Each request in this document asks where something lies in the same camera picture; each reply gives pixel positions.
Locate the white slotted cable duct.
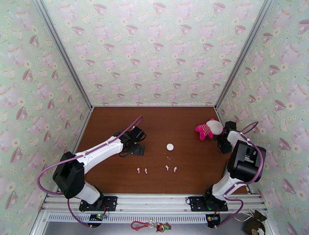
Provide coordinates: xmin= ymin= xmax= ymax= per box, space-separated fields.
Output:
xmin=46 ymin=213 xmax=208 ymax=224

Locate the pink and white plush toy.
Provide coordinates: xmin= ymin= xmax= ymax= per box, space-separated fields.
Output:
xmin=195 ymin=118 xmax=224 ymax=141

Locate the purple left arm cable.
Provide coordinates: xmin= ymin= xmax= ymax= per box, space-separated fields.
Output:
xmin=37 ymin=116 xmax=143 ymax=229

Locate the aluminium frame rail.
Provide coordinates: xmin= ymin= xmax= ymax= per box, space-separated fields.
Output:
xmin=39 ymin=193 xmax=268 ymax=214

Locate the red carabiner clip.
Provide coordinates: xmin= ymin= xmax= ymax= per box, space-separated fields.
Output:
xmin=130 ymin=221 xmax=148 ymax=232

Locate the aluminium corner post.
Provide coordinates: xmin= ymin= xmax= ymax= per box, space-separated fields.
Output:
xmin=215 ymin=0 xmax=277 ymax=109
xmin=32 ymin=0 xmax=93 ymax=109

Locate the dark brown drawstring pouch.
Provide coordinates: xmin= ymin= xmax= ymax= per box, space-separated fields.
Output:
xmin=233 ymin=209 xmax=267 ymax=235

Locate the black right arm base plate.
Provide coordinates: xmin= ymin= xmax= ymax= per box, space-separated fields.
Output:
xmin=188 ymin=196 xmax=229 ymax=213

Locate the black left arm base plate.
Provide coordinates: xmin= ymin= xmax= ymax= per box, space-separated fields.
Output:
xmin=79 ymin=196 xmax=118 ymax=213

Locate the colourful toy figure keychain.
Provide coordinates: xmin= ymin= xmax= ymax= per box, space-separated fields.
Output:
xmin=155 ymin=223 xmax=172 ymax=233

